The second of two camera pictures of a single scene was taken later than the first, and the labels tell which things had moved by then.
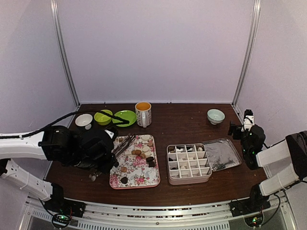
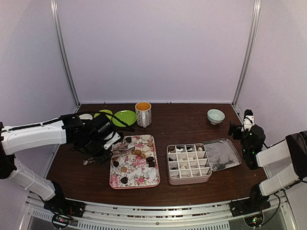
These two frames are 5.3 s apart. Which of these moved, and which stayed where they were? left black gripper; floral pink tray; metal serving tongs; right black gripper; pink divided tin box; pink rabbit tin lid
Moved: left black gripper; metal serving tongs
Stayed: floral pink tray; pink divided tin box; pink rabbit tin lid; right black gripper
